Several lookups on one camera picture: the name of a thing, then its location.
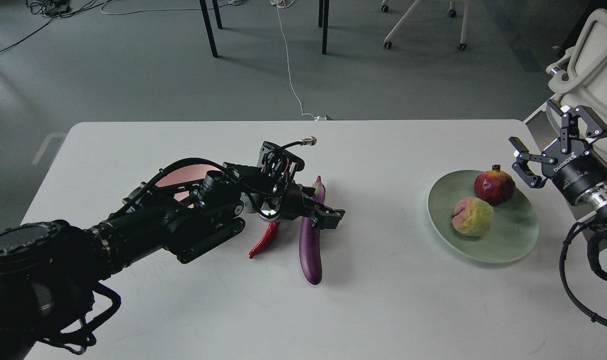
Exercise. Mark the light green plate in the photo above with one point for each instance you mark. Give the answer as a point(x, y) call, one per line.
point(512, 235)

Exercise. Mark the green pink apple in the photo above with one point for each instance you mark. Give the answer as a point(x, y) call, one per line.
point(472, 217)

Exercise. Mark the black table legs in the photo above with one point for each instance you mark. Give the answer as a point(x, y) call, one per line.
point(212, 18)

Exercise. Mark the red pomegranate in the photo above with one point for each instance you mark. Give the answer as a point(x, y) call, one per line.
point(494, 186)

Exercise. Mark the purple eggplant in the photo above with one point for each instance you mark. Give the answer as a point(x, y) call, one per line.
point(310, 252)

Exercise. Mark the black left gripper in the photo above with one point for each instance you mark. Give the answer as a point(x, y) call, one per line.
point(298, 201)

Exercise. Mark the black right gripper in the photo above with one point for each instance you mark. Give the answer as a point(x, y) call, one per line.
point(570, 161)

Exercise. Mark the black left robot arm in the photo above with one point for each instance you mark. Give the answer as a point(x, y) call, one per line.
point(52, 273)

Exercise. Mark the white office chair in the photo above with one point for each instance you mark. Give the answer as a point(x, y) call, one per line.
point(580, 77)

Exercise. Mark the red chili pepper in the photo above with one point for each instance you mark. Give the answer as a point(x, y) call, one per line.
point(268, 238)

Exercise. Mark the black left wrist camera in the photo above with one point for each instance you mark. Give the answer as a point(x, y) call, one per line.
point(279, 164)

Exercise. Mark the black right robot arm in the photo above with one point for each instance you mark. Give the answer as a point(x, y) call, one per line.
point(596, 198)

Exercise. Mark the pink plate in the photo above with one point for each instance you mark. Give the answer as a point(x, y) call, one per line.
point(187, 174)

